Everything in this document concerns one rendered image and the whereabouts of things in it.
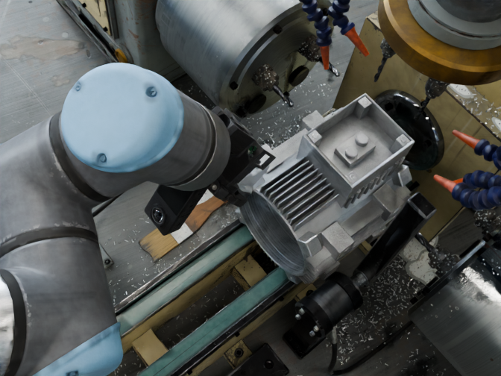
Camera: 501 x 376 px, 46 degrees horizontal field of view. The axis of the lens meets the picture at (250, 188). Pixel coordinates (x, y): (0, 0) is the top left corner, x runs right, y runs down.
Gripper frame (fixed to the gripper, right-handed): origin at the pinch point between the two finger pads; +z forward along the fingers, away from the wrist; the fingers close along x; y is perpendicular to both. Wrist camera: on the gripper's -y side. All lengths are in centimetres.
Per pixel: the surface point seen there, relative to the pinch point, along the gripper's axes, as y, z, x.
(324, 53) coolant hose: 21.4, 4.7, 7.1
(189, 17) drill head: 10.9, 3.4, 26.5
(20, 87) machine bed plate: -24, 19, 54
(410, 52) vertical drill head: 26.1, -12.3, -6.7
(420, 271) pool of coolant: 8.7, 37.8, -24.0
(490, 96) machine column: 36.6, 23.4, -10.9
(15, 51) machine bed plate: -21, 21, 62
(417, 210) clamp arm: 14.8, -10.3, -19.7
